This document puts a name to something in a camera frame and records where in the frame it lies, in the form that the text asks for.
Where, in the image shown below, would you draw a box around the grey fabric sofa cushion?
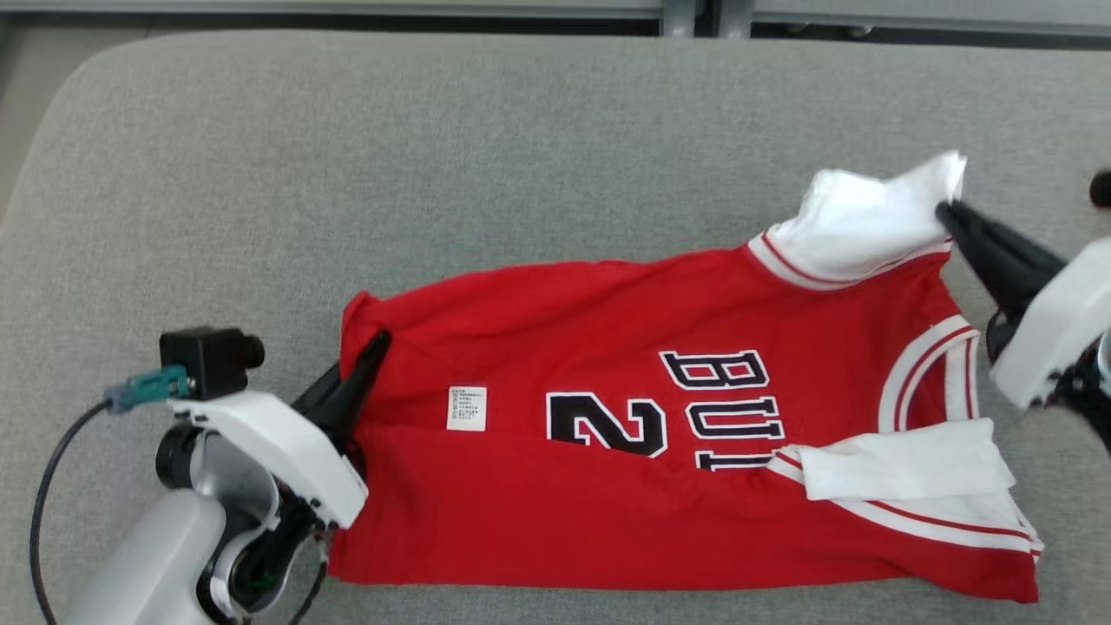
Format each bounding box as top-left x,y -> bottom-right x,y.
0,30 -> 1111,625

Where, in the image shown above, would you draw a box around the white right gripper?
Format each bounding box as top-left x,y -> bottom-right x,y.
936,200 -> 1111,410

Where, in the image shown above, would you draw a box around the teal camera cable connector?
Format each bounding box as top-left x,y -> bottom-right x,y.
104,365 -> 192,414

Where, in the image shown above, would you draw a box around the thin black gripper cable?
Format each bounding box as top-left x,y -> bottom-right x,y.
286,528 -> 332,625

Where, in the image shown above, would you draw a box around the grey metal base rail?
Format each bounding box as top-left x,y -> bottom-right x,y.
752,0 -> 1111,37
0,0 -> 665,20

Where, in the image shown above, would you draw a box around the black camera cable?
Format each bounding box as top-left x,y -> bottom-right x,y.
30,399 -> 114,625

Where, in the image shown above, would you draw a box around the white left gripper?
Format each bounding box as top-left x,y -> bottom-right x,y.
169,330 -> 393,619

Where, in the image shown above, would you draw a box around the red basketball jersey white sleeves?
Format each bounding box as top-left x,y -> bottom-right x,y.
330,150 -> 1044,605

